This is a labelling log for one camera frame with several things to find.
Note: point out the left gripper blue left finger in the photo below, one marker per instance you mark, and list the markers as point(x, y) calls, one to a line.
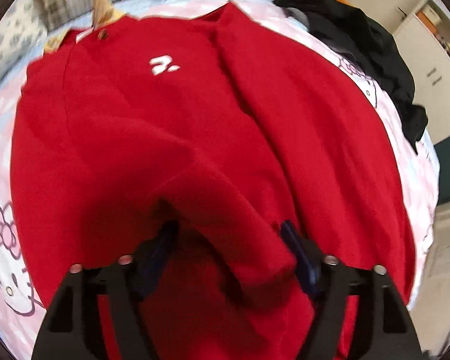
point(151, 257)

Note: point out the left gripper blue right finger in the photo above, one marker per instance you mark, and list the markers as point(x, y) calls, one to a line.
point(308, 259)

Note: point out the red polo sweater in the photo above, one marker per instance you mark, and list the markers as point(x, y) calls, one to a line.
point(228, 128)

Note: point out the pink hello kitty blanket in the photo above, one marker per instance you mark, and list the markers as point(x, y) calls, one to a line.
point(20, 310)

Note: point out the black garment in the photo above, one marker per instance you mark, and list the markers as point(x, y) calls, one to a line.
point(351, 33)

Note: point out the white wardrobe cabinet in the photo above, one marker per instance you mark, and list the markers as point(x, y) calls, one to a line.
point(423, 40)

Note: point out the light blue quilted bedspread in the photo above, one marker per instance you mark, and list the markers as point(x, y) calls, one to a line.
point(134, 7)

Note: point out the white blue floral pillow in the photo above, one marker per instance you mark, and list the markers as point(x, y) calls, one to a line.
point(21, 28)

